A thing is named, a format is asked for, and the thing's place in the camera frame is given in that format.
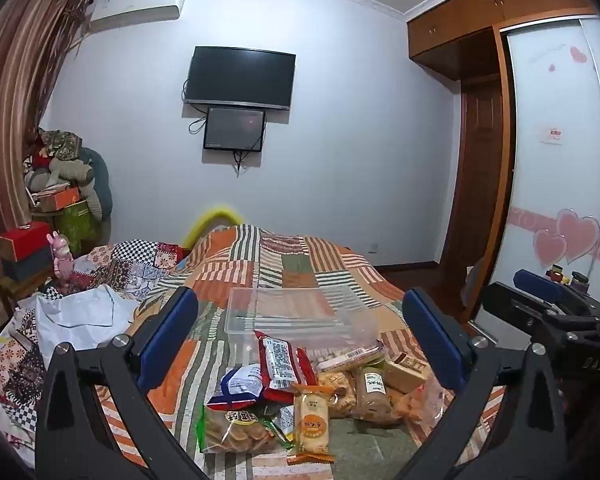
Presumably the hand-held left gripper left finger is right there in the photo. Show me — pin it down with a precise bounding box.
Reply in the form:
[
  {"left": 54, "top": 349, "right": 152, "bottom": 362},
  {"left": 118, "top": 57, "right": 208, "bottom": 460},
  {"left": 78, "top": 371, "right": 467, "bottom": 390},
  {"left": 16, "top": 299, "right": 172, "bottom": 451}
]
[{"left": 35, "top": 286, "right": 211, "bottom": 480}]

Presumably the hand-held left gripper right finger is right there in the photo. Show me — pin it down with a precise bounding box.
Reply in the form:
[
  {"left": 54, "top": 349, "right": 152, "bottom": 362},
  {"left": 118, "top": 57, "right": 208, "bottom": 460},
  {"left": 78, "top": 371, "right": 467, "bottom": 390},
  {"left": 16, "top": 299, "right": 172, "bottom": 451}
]
[{"left": 397, "top": 287, "right": 569, "bottom": 480}]

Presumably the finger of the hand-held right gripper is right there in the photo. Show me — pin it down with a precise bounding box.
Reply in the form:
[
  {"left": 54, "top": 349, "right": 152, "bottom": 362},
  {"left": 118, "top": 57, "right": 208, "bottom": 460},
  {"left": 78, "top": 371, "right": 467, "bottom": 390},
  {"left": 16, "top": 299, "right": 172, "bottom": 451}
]
[
  {"left": 481, "top": 282, "right": 556, "bottom": 324},
  {"left": 514, "top": 269, "right": 589, "bottom": 307}
]

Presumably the clear plastic container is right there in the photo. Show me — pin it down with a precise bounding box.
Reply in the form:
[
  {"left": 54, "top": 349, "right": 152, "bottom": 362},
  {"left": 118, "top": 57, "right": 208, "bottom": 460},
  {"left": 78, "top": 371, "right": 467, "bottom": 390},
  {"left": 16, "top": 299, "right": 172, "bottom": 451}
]
[{"left": 225, "top": 286, "right": 379, "bottom": 367}]

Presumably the clear bag of yellow crackers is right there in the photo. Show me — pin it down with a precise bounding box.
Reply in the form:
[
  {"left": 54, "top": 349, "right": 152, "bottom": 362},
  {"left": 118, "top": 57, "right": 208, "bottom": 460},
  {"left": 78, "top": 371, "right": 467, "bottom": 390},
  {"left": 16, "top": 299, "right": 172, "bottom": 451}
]
[{"left": 316, "top": 369, "right": 357, "bottom": 418}]

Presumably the red noodle packet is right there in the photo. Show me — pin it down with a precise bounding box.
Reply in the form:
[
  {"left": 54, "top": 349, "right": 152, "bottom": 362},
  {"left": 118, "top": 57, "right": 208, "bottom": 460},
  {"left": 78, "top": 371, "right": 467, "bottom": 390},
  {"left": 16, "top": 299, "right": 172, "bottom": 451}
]
[{"left": 254, "top": 330, "right": 318, "bottom": 405}]

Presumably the clear bag of orange snacks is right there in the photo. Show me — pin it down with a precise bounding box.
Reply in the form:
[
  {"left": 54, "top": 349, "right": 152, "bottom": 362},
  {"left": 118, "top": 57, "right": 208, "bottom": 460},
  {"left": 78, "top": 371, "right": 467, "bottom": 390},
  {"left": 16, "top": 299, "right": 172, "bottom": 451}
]
[{"left": 395, "top": 375, "right": 454, "bottom": 429}]

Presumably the beige snack box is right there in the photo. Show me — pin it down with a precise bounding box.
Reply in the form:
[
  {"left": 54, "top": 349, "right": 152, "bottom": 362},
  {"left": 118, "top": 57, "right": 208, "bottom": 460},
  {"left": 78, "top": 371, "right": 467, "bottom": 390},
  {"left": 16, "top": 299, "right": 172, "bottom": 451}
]
[{"left": 382, "top": 351, "right": 427, "bottom": 394}]

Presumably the grey blue bag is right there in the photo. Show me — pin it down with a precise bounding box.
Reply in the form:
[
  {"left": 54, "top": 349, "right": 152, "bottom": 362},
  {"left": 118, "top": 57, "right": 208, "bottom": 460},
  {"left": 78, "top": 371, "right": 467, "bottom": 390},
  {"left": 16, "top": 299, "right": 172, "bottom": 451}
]
[{"left": 461, "top": 257, "right": 487, "bottom": 312}]

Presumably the brown label snack packet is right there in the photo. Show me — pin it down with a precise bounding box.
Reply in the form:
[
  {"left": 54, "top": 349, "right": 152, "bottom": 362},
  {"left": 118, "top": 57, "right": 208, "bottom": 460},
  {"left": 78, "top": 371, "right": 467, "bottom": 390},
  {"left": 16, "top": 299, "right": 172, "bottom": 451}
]
[{"left": 354, "top": 359, "right": 404, "bottom": 426}]

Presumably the long wafer packet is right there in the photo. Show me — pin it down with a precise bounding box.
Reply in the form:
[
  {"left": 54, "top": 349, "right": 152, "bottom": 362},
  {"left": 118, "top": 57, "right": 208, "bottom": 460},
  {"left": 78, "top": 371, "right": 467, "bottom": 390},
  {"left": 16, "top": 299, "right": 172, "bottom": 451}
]
[{"left": 316, "top": 341, "right": 385, "bottom": 374}]

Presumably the checkered patchwork quilt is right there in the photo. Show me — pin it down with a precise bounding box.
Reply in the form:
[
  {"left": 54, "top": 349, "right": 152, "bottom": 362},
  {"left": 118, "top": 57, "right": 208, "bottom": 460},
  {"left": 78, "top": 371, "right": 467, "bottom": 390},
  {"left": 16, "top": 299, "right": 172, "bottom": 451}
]
[{"left": 0, "top": 240, "right": 192, "bottom": 463}]

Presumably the blue and white snack packet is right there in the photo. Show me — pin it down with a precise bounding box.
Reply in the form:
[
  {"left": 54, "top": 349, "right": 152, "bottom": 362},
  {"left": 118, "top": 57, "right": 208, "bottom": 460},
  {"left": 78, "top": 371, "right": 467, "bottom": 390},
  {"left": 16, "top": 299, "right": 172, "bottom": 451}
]
[{"left": 207, "top": 364, "right": 267, "bottom": 413}]

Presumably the white plastic bag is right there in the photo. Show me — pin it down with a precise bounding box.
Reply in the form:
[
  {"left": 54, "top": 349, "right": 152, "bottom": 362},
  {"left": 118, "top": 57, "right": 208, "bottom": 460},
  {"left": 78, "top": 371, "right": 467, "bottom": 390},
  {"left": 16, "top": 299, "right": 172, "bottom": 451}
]
[{"left": 35, "top": 284, "right": 139, "bottom": 367}]

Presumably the white sliding door with hearts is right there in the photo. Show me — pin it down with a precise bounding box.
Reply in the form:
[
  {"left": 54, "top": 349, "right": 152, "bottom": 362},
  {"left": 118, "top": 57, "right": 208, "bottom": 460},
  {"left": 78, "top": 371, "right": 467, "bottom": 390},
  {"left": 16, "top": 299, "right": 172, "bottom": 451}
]
[{"left": 480, "top": 14, "right": 600, "bottom": 323}]

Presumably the green bag of cookies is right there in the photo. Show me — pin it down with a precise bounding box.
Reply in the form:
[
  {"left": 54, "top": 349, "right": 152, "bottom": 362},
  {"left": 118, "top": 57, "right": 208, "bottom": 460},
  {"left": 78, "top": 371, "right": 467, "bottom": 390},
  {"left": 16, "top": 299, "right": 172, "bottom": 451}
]
[{"left": 196, "top": 402, "right": 294, "bottom": 456}]

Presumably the wooden room door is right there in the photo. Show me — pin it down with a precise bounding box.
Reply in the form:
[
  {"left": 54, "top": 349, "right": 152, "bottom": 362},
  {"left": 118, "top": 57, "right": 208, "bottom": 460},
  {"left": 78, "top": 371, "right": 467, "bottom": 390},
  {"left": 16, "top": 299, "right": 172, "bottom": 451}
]
[{"left": 437, "top": 77, "right": 506, "bottom": 282}]

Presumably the yellow hoop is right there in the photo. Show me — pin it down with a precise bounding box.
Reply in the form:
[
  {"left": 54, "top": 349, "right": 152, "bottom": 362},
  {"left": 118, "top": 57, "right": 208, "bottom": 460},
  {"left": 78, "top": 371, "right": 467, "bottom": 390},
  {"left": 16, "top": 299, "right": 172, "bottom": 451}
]
[{"left": 182, "top": 204, "right": 246, "bottom": 252}]

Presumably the striped patchwork blanket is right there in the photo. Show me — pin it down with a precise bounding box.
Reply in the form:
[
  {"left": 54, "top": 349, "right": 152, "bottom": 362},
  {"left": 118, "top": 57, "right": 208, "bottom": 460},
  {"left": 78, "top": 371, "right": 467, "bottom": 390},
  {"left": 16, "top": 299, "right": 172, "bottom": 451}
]
[{"left": 94, "top": 224, "right": 512, "bottom": 480}]

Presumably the pink plush toy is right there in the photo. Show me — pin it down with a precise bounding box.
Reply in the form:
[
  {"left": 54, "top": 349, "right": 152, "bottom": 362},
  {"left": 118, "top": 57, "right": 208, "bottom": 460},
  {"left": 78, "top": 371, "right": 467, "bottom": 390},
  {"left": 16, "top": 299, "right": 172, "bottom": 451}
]
[{"left": 46, "top": 231, "right": 76, "bottom": 282}]

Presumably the orange rice cracker packet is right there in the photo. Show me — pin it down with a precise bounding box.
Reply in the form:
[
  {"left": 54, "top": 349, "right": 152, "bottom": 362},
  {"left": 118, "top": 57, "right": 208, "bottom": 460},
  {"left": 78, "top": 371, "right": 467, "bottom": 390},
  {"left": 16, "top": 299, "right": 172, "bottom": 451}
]
[{"left": 286, "top": 382, "right": 336, "bottom": 465}]

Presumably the dark grey box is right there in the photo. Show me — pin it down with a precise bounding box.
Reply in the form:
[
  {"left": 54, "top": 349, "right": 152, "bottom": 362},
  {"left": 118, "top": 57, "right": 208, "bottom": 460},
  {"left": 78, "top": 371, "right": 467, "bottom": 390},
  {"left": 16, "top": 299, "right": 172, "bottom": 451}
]
[{"left": 1, "top": 247, "right": 56, "bottom": 284}]

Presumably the grey blue cushion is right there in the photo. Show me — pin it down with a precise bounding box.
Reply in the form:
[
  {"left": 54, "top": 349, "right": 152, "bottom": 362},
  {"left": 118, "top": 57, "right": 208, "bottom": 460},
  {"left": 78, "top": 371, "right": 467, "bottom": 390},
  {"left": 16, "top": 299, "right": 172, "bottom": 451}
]
[{"left": 77, "top": 147, "right": 114, "bottom": 222}]

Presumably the orange box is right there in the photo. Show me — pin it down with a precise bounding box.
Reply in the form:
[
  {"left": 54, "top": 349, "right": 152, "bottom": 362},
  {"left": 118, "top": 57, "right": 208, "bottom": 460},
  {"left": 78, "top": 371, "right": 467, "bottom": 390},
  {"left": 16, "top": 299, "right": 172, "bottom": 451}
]
[{"left": 37, "top": 186, "right": 84, "bottom": 214}]

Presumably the red box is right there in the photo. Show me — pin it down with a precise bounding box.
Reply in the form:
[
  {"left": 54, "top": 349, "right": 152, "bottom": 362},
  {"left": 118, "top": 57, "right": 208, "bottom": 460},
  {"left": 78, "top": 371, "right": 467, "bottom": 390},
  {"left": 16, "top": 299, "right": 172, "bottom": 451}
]
[{"left": 0, "top": 221, "right": 55, "bottom": 263}]

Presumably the grey plush toy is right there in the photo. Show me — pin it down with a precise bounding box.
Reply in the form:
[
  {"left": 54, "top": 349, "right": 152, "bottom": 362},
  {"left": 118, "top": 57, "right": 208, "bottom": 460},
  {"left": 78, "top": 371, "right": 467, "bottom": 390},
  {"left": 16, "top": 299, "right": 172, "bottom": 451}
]
[{"left": 24, "top": 157, "right": 97, "bottom": 192}]

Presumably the small black monitor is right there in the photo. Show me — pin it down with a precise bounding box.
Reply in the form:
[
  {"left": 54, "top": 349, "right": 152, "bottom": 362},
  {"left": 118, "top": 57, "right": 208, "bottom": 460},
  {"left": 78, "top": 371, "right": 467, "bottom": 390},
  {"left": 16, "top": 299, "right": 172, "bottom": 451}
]
[{"left": 203, "top": 106, "right": 267, "bottom": 154}]

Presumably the patterned folded cloth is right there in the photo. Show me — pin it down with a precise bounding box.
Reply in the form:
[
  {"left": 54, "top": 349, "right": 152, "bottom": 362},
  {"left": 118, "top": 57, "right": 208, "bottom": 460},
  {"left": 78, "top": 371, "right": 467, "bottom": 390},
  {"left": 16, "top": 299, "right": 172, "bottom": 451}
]
[{"left": 36, "top": 129, "right": 84, "bottom": 161}]

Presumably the large black television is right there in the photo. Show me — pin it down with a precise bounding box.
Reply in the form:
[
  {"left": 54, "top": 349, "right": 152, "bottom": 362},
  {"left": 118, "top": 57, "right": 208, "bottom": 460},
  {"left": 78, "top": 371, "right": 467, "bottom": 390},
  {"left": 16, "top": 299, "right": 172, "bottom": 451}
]
[{"left": 185, "top": 46, "right": 297, "bottom": 112}]

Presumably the striped brown curtain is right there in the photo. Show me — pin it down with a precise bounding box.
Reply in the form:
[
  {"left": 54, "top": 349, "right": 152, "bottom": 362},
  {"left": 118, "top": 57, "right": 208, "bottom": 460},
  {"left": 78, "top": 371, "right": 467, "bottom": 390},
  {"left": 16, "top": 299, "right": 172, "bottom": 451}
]
[{"left": 0, "top": 0, "right": 94, "bottom": 332}]

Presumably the white air conditioner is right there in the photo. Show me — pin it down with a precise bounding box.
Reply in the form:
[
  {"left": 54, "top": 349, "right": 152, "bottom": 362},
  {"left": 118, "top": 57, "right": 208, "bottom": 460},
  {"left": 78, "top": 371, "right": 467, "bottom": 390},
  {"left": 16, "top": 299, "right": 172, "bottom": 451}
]
[{"left": 89, "top": 0, "right": 188, "bottom": 37}]

